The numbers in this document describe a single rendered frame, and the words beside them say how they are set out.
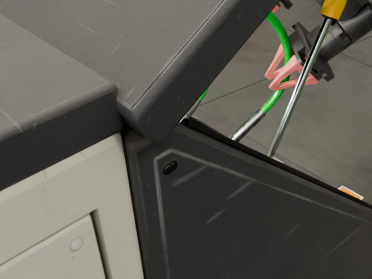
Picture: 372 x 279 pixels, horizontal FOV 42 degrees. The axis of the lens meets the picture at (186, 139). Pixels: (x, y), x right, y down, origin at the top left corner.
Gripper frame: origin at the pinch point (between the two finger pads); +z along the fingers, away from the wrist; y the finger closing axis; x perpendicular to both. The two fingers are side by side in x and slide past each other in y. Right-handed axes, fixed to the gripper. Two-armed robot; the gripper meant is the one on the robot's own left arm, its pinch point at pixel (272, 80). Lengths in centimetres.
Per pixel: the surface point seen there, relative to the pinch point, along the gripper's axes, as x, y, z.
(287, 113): -22.1, 28.6, -9.6
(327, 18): -25.4, 24.6, -17.9
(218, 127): 18.7, -17.9, 25.4
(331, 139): 161, -104, 46
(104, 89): -45, 40, -9
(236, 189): -27.7, 37.6, -5.2
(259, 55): 169, -210, 74
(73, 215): -42, 44, -2
